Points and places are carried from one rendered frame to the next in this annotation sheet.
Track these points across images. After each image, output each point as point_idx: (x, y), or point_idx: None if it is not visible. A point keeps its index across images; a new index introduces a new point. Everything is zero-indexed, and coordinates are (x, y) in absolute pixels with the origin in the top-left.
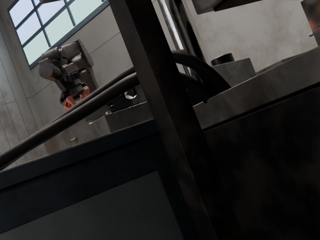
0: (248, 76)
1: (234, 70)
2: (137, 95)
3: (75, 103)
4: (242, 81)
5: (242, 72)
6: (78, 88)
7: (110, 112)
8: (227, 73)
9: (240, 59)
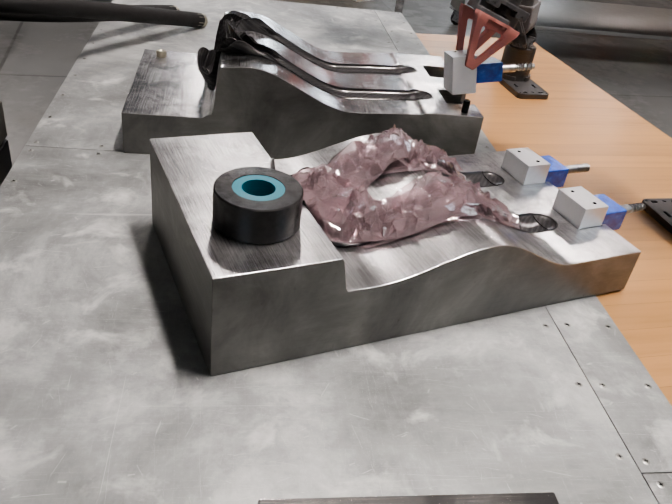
0: (196, 301)
1: (178, 229)
2: (198, 68)
3: (459, 26)
4: (183, 279)
5: (188, 264)
6: (476, 0)
7: (156, 52)
8: (167, 207)
9: (193, 238)
